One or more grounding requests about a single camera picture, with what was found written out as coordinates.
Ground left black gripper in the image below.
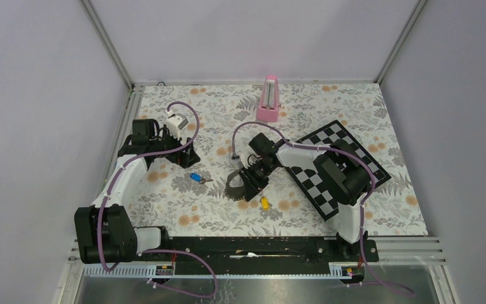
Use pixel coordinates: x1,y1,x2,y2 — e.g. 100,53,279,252
149,124,199,168

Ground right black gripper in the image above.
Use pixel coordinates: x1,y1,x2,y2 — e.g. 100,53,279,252
239,160,277,202

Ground yellow tagged key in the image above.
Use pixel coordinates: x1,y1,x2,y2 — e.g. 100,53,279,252
259,196,270,211

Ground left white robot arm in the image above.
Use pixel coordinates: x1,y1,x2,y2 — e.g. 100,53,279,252
74,114,200,264

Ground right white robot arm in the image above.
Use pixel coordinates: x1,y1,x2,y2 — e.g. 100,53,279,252
236,133,377,261

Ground blue tagged key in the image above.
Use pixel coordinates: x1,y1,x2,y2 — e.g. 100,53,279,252
190,173,213,184

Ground floral patterned table mat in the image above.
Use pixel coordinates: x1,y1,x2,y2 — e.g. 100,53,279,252
127,84,427,236

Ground black white chessboard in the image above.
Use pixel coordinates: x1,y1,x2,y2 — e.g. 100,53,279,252
286,120,391,221

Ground pink metronome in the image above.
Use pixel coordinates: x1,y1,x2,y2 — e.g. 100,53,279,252
256,75,280,122

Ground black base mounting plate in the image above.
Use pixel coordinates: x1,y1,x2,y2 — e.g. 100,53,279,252
132,236,379,276

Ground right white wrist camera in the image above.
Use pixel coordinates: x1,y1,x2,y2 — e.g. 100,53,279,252
230,155,245,170

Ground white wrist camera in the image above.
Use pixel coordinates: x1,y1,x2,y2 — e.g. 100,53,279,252
230,155,245,170
166,110,189,139

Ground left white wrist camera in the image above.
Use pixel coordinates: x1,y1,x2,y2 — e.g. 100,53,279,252
166,110,189,139

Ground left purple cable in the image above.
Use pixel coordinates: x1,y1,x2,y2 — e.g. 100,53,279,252
97,101,219,300

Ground purple cable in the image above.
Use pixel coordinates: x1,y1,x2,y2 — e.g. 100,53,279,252
231,122,416,299
97,101,219,300

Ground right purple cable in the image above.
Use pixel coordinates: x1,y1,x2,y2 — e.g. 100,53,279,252
231,122,416,299

